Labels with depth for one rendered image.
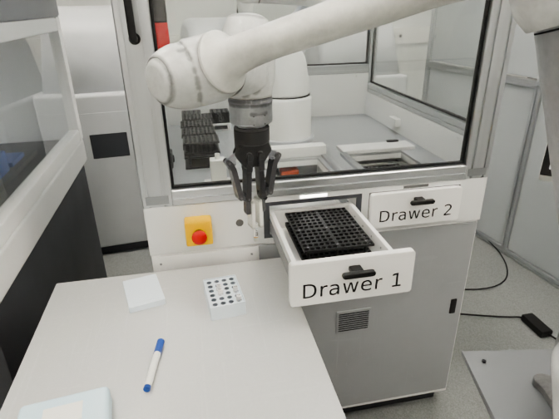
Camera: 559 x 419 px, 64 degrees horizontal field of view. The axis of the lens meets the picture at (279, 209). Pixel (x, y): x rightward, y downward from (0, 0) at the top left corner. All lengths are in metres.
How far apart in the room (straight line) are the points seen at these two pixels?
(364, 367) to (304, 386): 0.80
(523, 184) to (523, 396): 2.07
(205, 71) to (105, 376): 0.63
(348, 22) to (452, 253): 1.02
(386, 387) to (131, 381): 1.09
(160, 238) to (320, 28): 0.78
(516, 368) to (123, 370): 0.79
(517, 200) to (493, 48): 1.70
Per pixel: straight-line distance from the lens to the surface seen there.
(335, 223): 1.21
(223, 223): 1.27
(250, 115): 0.90
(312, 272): 0.99
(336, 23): 0.72
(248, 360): 0.99
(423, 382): 1.90
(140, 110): 1.17
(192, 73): 0.74
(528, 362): 1.07
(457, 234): 1.55
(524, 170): 2.92
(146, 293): 1.20
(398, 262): 1.05
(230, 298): 1.12
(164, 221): 1.26
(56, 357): 1.11
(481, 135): 1.45
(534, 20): 0.52
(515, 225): 3.04
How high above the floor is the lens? 1.44
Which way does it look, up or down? 25 degrees down
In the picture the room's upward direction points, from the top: 1 degrees counter-clockwise
